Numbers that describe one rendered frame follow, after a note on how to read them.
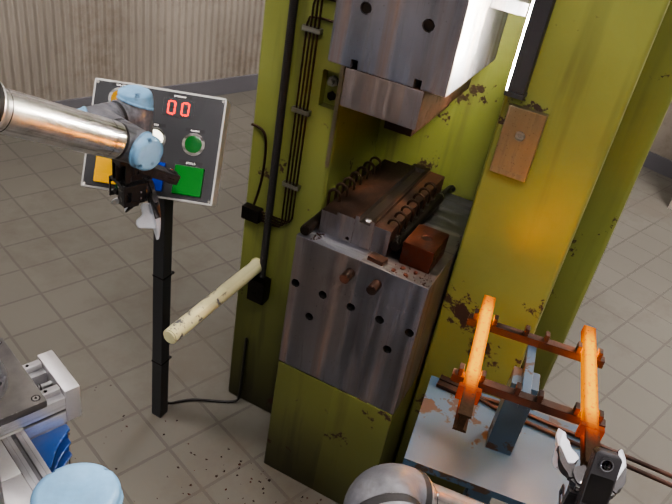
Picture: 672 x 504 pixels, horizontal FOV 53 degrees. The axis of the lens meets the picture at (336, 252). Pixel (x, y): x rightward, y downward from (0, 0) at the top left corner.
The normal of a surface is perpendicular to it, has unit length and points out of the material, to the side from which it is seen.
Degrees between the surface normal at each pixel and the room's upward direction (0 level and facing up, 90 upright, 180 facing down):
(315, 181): 90
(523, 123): 90
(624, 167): 90
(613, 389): 0
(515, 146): 90
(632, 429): 0
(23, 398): 0
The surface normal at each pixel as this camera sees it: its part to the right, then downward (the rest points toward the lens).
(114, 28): 0.67, 0.49
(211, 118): 0.04, 0.05
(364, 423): -0.45, 0.43
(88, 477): 0.13, -0.90
